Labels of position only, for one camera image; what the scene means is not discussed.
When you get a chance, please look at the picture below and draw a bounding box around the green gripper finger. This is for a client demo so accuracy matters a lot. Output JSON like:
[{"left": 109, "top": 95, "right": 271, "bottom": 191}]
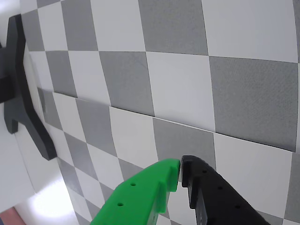
[{"left": 90, "top": 158, "right": 181, "bottom": 225}]

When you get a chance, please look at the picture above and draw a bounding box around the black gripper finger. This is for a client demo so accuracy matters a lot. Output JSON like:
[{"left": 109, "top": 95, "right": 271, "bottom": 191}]
[{"left": 180, "top": 155, "right": 270, "bottom": 225}]

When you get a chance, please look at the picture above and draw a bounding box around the grey white checkerboard mat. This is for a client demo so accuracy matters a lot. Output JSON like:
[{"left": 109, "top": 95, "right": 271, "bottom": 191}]
[{"left": 20, "top": 0, "right": 300, "bottom": 225}]

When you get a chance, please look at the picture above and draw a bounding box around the black stand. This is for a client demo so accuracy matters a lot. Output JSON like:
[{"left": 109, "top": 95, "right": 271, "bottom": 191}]
[{"left": 0, "top": 14, "right": 58, "bottom": 161}]

